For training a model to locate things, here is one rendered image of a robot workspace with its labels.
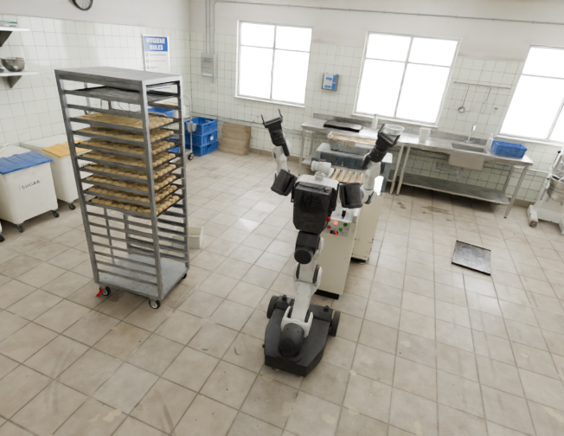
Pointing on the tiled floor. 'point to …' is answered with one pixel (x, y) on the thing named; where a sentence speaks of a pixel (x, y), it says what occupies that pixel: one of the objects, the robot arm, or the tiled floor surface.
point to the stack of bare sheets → (471, 258)
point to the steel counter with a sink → (473, 157)
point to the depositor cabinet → (368, 226)
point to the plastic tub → (190, 237)
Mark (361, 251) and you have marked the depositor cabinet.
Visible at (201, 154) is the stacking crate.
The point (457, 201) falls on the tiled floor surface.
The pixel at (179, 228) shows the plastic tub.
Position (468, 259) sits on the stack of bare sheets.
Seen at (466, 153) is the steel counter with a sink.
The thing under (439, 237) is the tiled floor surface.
